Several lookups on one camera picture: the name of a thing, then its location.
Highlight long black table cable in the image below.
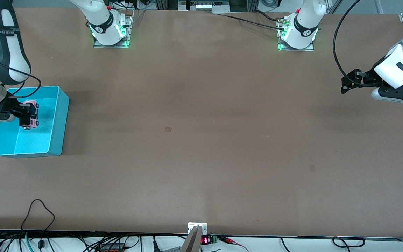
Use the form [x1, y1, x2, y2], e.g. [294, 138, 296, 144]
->
[219, 13, 286, 32]

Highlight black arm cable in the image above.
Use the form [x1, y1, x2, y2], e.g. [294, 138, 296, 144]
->
[332, 0, 363, 86]
[0, 56, 42, 98]

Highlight thin black looped cable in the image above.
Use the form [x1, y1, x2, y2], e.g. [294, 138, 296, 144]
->
[21, 199, 56, 250]

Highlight pink jeep toy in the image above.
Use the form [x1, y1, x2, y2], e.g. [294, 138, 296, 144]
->
[21, 100, 40, 130]

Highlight short black table cable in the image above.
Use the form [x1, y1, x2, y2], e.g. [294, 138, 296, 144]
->
[254, 10, 288, 22]

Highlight red clip lead wires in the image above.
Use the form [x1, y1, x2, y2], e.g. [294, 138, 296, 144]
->
[219, 236, 249, 252]

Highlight metal control box with lights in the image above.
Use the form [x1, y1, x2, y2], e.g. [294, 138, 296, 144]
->
[178, 0, 231, 14]

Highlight cyan plastic storage bin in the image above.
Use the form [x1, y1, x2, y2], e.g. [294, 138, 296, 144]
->
[0, 86, 70, 159]

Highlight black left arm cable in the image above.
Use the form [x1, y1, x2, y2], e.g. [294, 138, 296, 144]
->
[332, 0, 363, 86]

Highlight black coiled cable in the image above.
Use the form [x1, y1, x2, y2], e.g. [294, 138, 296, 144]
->
[332, 237, 366, 248]

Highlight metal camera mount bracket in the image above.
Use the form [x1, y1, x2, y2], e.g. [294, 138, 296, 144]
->
[180, 222, 208, 252]

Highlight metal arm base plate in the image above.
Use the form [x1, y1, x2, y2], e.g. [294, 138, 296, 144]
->
[277, 17, 316, 52]
[93, 10, 134, 48]

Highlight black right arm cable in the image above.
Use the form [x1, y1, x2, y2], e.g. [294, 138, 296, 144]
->
[0, 56, 42, 98]

